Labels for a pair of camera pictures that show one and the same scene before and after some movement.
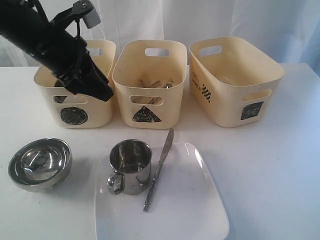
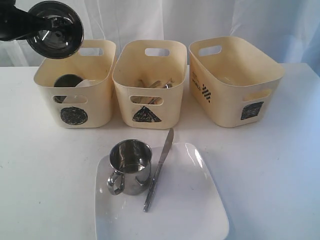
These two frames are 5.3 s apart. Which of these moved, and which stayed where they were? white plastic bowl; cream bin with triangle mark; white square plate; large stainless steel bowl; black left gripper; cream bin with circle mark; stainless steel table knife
Moved: large stainless steel bowl; black left gripper; white plastic bowl
Stayed: stainless steel table knife; cream bin with circle mark; cream bin with triangle mark; white square plate
